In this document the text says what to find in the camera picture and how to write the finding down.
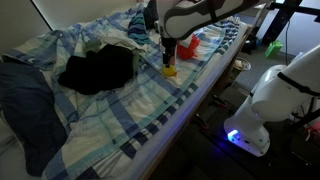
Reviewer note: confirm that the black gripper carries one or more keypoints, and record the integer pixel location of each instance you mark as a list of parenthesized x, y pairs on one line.
[(168, 46)]

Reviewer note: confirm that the yellow rubber duck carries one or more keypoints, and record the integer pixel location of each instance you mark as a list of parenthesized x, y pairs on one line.
[(169, 70)]

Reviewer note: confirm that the white red-print gift bag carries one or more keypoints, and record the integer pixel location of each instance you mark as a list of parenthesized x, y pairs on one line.
[(186, 39)]

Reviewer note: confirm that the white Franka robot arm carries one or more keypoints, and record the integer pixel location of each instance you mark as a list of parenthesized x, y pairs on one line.
[(276, 96)]

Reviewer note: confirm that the red plastic bag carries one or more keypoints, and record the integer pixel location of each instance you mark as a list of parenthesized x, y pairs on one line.
[(187, 51)]

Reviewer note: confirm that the green bag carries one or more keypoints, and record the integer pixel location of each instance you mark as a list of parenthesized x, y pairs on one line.
[(274, 49)]

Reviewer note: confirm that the teal navy striped cloth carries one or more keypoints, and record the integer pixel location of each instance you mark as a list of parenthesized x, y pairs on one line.
[(138, 30)]

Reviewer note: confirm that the white cloth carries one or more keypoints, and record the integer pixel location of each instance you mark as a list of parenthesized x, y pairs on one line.
[(123, 41)]

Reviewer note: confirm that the dark blue jeans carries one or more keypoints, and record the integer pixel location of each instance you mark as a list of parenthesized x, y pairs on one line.
[(150, 13)]

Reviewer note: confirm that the black garment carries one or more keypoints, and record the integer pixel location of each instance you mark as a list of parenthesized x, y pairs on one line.
[(100, 68)]

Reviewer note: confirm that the round floor dish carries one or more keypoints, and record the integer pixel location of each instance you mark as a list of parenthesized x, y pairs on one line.
[(242, 64)]

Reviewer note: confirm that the green cloth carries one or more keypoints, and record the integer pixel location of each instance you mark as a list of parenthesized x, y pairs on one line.
[(91, 46)]

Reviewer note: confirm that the blue white plaid bed sheet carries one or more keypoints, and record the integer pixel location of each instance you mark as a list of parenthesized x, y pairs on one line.
[(110, 116)]

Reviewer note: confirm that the navy blue cloth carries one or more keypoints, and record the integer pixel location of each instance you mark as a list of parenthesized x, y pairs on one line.
[(26, 110)]

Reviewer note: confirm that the wooden bed frame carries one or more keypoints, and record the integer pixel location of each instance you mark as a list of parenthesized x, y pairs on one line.
[(213, 80)]

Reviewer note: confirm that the black camera stand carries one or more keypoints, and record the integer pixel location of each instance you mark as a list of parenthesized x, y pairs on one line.
[(283, 16)]

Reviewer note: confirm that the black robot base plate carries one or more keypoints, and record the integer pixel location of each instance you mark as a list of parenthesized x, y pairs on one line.
[(240, 160)]

